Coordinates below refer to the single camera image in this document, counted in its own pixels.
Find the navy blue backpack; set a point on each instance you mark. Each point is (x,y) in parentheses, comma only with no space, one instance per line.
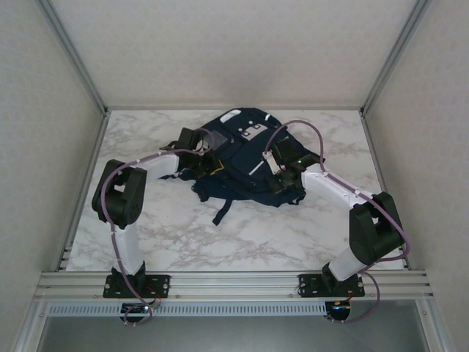
(249,165)

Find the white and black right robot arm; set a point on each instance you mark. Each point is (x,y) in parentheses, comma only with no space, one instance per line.
(329,185)

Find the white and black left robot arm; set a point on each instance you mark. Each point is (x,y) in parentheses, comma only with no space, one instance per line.
(126,249)

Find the small controller board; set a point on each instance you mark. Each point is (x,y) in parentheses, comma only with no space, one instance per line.
(137,309)
(339,309)

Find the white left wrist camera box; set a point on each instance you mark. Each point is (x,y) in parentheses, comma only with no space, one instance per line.
(200,145)

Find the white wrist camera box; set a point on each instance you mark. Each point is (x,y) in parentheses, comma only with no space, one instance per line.
(273,161)
(200,145)

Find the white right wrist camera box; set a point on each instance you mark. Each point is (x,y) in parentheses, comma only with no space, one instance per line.
(273,161)

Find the aluminium table side rail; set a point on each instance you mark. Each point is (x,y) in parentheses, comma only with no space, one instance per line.
(86,183)
(369,128)

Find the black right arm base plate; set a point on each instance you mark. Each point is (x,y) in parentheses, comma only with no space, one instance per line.
(308,286)

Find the aluminium mounting rail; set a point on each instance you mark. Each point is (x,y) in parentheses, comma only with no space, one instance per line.
(234,284)

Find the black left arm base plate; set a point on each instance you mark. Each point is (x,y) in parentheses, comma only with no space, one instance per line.
(161,286)

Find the aluminium frame post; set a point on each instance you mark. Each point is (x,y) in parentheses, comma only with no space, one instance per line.
(75,55)
(395,55)

